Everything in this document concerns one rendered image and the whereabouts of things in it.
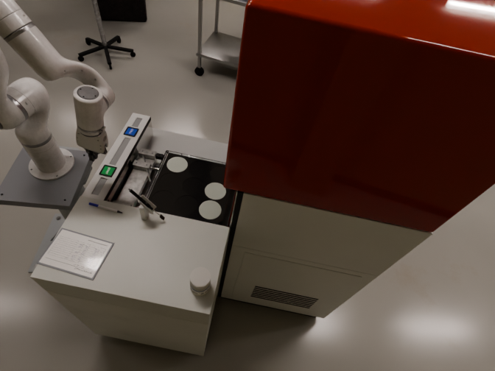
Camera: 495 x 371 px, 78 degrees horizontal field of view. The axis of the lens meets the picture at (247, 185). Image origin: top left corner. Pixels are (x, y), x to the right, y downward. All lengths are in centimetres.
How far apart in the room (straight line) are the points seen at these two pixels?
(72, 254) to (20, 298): 116
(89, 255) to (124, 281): 17
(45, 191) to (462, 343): 267
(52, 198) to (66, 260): 40
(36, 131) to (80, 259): 56
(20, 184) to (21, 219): 102
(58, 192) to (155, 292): 70
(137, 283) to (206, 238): 30
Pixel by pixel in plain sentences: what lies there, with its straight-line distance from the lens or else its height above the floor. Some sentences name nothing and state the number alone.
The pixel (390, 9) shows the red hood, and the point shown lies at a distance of 83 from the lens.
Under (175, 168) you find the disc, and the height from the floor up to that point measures 90.
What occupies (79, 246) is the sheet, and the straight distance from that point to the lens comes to 130.
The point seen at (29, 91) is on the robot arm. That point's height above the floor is 127.
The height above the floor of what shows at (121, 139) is 96.
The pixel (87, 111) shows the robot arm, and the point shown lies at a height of 138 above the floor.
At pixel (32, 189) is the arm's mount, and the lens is 166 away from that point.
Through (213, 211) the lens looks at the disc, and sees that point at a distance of 139.
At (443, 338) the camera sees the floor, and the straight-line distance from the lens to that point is 267.
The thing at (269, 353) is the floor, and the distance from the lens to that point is 214.
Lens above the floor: 207
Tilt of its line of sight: 52 degrees down
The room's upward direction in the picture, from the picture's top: 13 degrees clockwise
